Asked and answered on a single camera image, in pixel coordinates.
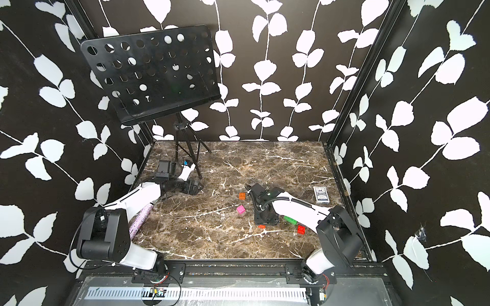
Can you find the pink glitter tube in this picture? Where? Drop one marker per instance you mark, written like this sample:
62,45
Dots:
139,220

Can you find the green lego brick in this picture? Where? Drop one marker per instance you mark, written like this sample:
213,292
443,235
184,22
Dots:
290,220

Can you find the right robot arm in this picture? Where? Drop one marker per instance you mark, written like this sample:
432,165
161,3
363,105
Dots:
339,236

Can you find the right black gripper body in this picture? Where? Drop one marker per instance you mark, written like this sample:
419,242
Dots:
261,218

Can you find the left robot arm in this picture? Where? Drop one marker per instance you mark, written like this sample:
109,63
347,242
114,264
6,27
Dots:
104,233

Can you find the red lego brick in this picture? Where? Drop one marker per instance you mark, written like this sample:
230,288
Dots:
301,230

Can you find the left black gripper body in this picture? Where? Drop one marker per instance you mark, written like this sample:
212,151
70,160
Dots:
184,186

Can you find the pink lego brick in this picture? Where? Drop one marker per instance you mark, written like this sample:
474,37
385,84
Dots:
241,210

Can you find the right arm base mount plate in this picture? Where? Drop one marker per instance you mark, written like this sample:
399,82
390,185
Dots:
297,273

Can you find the white perforated cable duct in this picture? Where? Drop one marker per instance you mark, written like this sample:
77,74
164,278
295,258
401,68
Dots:
198,294

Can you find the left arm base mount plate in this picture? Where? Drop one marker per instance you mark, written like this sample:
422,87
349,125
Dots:
169,269

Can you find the black perforated music stand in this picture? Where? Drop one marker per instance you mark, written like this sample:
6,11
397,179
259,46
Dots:
157,74

